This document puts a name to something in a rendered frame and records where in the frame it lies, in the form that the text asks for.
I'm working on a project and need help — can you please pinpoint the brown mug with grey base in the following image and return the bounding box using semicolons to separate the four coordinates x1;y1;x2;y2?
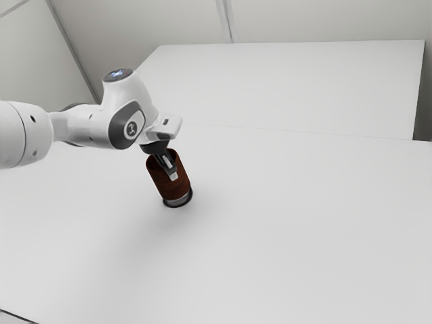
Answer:
145;148;194;208

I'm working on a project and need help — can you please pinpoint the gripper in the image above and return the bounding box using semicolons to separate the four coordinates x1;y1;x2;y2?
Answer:
139;138;179;182

